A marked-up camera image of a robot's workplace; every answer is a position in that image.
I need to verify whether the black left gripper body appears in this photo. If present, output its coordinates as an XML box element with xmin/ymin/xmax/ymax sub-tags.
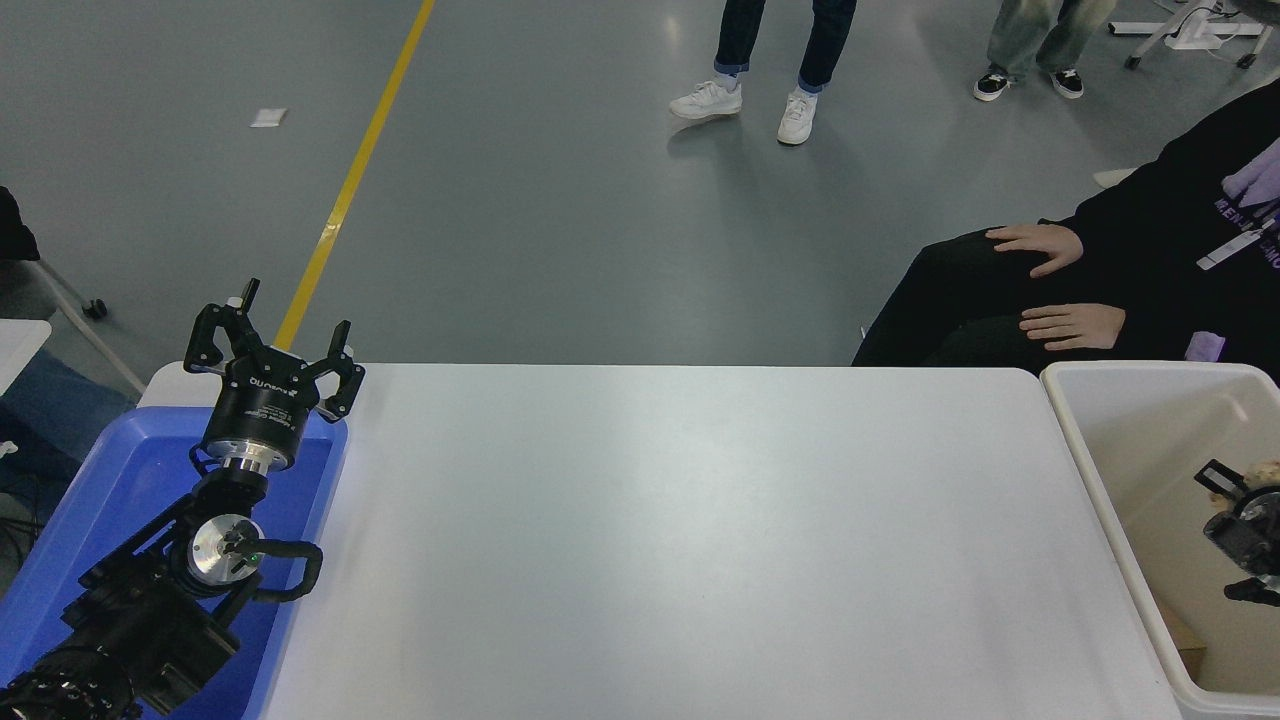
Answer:
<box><xmin>204</xmin><ymin>350</ymin><xmax>322</xmax><ymax>454</ymax></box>

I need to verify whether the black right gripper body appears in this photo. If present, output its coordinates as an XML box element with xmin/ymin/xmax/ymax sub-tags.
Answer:
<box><xmin>1204</xmin><ymin>486</ymin><xmax>1280</xmax><ymax>574</ymax></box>

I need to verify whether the person's left hand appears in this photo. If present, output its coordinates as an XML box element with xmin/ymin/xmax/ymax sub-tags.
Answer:
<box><xmin>1018</xmin><ymin>302</ymin><xmax>1129</xmax><ymax>353</ymax></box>

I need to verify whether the person's right hand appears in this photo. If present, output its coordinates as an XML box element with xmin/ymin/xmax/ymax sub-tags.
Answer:
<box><xmin>985</xmin><ymin>222</ymin><xmax>1086</xmax><ymax>280</ymax></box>

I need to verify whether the large pale bin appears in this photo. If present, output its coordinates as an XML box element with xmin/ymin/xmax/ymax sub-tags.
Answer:
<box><xmin>1040</xmin><ymin>361</ymin><xmax>1280</xmax><ymax>719</ymax></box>

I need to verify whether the brown cardboard piece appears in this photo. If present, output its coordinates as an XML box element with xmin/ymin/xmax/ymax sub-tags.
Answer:
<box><xmin>1160</xmin><ymin>600</ymin><xmax>1209</xmax><ymax>674</ymax></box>

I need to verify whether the blue plastic tray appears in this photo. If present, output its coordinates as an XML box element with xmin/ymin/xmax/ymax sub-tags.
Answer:
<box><xmin>0</xmin><ymin>405</ymin><xmax>349</xmax><ymax>720</ymax></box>

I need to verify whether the white side table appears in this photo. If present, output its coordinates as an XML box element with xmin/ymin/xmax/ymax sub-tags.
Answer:
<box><xmin>0</xmin><ymin>318</ymin><xmax>53</xmax><ymax>397</ymax></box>

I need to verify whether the person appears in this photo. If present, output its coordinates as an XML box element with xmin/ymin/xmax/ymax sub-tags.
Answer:
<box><xmin>972</xmin><ymin>0</ymin><xmax>1117</xmax><ymax>102</ymax></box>
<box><xmin>667</xmin><ymin>0</ymin><xmax>859</xmax><ymax>148</ymax></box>
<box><xmin>852</xmin><ymin>80</ymin><xmax>1280</xmax><ymax>369</ymax></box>

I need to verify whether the white wheeled furniture base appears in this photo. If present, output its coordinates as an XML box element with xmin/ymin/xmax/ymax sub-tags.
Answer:
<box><xmin>1107</xmin><ymin>0</ymin><xmax>1274</xmax><ymax>72</ymax></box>

